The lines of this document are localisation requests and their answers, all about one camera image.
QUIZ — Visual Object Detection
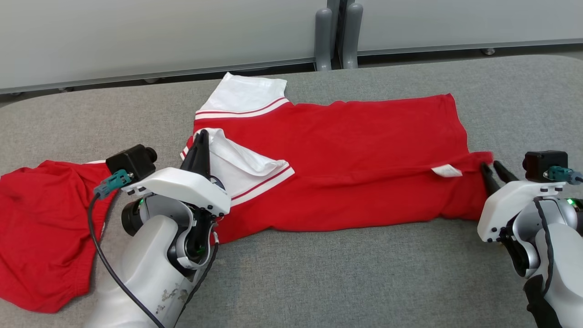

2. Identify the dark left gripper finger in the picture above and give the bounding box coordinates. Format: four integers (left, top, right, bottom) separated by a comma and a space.
200, 129, 211, 178
180, 132, 204, 175

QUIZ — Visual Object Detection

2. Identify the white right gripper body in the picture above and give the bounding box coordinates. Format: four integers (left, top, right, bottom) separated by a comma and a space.
477, 180, 570, 243

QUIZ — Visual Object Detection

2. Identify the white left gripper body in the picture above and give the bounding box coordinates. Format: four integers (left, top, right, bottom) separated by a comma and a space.
121, 167, 231, 217

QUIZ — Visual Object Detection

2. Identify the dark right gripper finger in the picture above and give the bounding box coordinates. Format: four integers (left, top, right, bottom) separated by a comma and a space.
481, 163, 502, 197
493, 160, 520, 184

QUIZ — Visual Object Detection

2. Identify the red white jersey shirt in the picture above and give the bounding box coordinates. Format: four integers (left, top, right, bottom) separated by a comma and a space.
180, 72, 495, 245

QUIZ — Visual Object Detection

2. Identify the red shorts white trim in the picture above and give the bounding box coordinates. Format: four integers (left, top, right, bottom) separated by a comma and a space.
0, 159, 120, 314

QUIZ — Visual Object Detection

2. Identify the grey fabric upholstered bench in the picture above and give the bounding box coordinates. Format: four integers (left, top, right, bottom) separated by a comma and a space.
0, 55, 583, 328

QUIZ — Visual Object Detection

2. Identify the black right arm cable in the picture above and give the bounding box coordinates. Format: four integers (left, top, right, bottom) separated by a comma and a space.
533, 197, 555, 279

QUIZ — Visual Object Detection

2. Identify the teal right camera connector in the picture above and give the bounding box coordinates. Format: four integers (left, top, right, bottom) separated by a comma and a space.
543, 166, 583, 185

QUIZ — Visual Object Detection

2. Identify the teal camera connector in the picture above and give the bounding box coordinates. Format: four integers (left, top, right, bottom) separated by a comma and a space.
94, 169, 133, 200
543, 166, 583, 185

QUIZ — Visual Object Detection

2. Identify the teal left camera connector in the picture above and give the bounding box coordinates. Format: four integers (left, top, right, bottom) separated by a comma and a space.
94, 169, 133, 200

